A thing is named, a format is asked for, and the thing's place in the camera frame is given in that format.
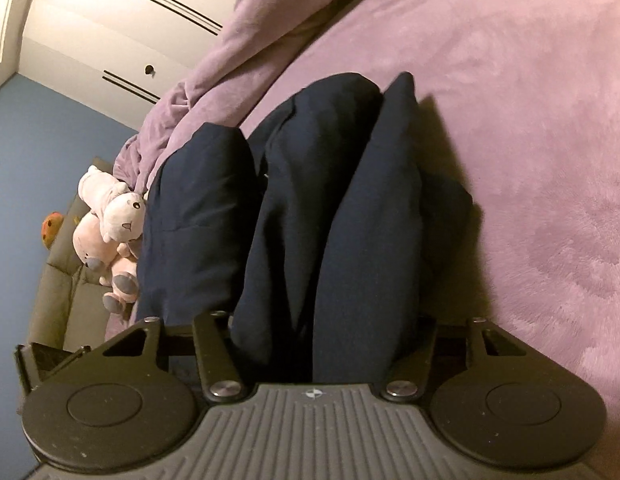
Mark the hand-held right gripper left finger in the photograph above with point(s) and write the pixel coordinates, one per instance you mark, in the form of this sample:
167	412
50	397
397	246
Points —
212	355

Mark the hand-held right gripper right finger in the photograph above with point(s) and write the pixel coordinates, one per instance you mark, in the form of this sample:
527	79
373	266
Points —
419	355

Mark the navy blue pants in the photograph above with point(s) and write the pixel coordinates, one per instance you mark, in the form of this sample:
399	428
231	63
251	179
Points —
300	220

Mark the grey sofa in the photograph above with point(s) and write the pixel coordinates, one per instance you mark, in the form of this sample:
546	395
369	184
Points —
65	305

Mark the pink plush toy grey paws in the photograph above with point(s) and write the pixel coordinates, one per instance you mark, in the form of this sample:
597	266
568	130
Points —
97	240

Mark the pale plush toy with face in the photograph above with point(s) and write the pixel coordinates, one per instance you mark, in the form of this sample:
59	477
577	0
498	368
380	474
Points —
117	200

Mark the orange plush toy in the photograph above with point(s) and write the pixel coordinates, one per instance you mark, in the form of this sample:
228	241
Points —
51	230

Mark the purple plush bed blanket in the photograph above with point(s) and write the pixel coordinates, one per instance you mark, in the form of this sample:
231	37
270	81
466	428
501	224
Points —
514	135

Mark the purple crumpled duvet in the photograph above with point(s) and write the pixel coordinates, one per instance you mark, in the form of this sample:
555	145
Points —
240	45

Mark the white wardrobe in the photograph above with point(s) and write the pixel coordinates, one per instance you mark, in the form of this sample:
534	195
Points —
90	20

